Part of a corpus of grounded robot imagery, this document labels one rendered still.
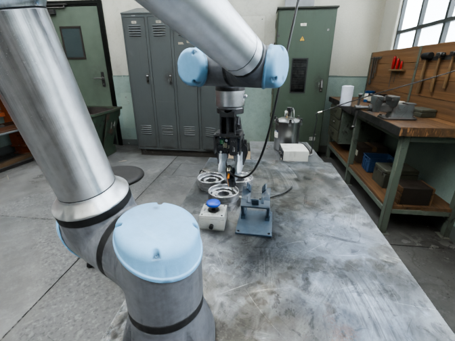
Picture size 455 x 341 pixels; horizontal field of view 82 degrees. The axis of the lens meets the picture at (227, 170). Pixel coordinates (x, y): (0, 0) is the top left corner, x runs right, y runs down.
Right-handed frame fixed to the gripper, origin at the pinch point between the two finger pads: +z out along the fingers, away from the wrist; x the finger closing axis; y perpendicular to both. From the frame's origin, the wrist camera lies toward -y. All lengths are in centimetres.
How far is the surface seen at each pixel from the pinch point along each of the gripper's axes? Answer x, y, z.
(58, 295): -105, -25, 93
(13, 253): -164, -52, 93
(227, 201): -1.5, -3.0, 10.7
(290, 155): 23, -84, 20
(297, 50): 36, -300, -51
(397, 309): 36.9, 29.1, 13.1
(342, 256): 30.0, 15.0, 13.1
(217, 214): -2.3, 8.7, 8.6
